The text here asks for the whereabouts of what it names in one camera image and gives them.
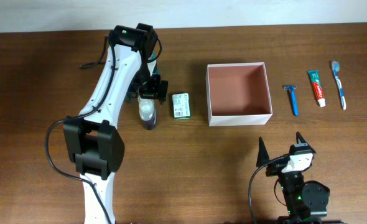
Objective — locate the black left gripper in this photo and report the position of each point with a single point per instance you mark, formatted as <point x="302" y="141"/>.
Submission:
<point x="152" y="94"/>

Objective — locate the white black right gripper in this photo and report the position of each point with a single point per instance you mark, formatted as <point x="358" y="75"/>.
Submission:
<point x="277" y="169"/>

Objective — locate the clear bottle purple liquid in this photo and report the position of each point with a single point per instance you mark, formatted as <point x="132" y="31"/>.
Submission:
<point x="147" y="112"/>

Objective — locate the green white soap bar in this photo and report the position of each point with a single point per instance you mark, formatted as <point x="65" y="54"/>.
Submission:
<point x="181" y="106"/>

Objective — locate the green red toothpaste tube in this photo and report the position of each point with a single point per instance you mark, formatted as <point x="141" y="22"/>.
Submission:
<point x="315" y="81"/>

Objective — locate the blue mouthwash bottle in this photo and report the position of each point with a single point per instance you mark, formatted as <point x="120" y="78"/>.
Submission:
<point x="141" y="78"/>

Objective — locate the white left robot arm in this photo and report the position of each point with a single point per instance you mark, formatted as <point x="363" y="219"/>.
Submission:
<point x="92" y="139"/>

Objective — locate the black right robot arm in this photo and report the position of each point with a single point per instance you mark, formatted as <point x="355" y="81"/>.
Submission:
<point x="306" y="202"/>

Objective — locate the blue disposable razor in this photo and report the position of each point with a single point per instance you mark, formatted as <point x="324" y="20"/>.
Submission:
<point x="291" y="90"/>

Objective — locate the white cardboard box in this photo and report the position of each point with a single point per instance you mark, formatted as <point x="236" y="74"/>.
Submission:
<point x="238" y="94"/>

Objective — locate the blue white toothbrush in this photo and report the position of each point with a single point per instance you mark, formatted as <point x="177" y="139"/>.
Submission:
<point x="335" y="69"/>

